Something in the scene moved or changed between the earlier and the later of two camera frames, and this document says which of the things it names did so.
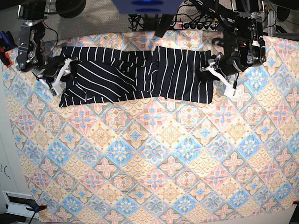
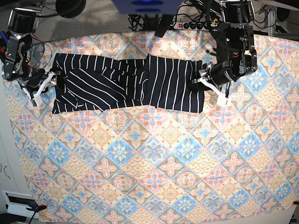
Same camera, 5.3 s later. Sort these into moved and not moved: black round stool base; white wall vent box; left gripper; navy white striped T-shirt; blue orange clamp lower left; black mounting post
Moved: left gripper; navy white striped T-shirt
Not moved: black mounting post; white wall vent box; blue orange clamp lower left; black round stool base
